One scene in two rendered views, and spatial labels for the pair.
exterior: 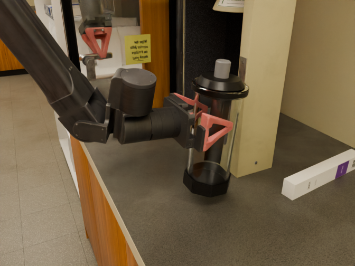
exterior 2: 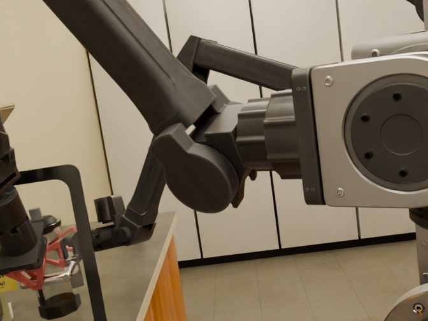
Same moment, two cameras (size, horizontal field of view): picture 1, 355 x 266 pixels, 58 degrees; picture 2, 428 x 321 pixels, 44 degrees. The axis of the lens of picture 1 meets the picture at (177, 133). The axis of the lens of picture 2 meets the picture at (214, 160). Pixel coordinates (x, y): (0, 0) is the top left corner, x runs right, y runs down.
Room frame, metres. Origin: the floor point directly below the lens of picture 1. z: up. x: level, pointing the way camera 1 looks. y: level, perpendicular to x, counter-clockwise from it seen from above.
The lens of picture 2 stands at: (1.48, 0.94, 1.52)
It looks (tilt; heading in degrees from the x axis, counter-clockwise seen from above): 10 degrees down; 209
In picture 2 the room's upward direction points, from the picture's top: 8 degrees counter-clockwise
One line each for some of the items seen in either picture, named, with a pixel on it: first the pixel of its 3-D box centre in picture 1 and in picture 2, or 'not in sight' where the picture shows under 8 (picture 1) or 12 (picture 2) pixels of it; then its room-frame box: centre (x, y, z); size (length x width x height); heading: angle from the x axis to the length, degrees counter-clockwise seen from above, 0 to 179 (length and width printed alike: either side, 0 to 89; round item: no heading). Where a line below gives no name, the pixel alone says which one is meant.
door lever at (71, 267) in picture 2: not in sight; (49, 276); (0.84, 0.21, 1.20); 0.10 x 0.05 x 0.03; 123
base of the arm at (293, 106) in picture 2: not in sight; (291, 133); (1.01, 0.76, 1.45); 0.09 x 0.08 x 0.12; 176
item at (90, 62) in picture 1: (90, 68); not in sight; (0.79, 0.22, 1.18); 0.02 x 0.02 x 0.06; 33
